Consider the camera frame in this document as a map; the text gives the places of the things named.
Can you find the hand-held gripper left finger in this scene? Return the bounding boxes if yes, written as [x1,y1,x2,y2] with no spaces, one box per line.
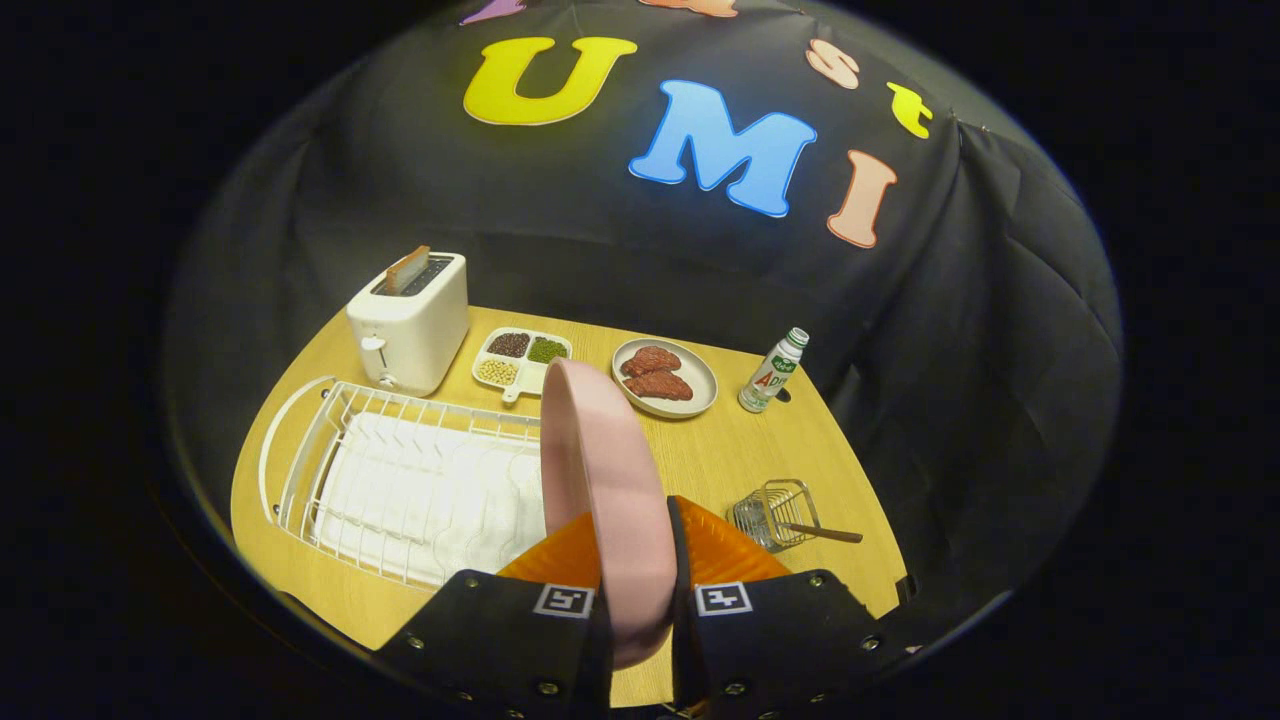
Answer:
[375,512,613,720]

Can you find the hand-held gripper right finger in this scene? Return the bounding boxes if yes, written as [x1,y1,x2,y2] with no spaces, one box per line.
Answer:
[667,495,906,720]

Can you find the metal wire basket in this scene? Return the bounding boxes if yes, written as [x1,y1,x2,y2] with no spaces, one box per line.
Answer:
[727,479,823,554]

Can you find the pink plate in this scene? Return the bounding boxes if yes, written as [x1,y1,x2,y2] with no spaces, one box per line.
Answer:
[540,358,678,669]

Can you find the wooden handled spoon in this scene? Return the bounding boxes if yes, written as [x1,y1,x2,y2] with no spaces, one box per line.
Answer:
[775,520,864,545]

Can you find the white wire dish rack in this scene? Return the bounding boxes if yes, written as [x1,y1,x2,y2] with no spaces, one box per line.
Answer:
[258,375,549,591]

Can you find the beige plate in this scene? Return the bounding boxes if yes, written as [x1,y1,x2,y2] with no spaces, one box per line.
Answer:
[611,338,719,419]

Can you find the red meat slice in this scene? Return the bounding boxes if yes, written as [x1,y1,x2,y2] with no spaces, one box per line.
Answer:
[620,346,683,378]
[624,370,694,402]

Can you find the white bottle green label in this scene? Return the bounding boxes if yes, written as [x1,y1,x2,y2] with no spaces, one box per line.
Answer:
[738,327,810,414]

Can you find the white divided snack tray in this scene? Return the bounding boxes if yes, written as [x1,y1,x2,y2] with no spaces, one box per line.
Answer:
[471,327,574,404]

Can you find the white toaster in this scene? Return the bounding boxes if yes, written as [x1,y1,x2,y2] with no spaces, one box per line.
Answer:
[346,250,470,398]

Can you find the brown toast slice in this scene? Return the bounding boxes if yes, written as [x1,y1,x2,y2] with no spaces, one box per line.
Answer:
[385,245,431,294]

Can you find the black backdrop cloth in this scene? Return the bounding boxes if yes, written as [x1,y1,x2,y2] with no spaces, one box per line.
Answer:
[165,0,1123,651]

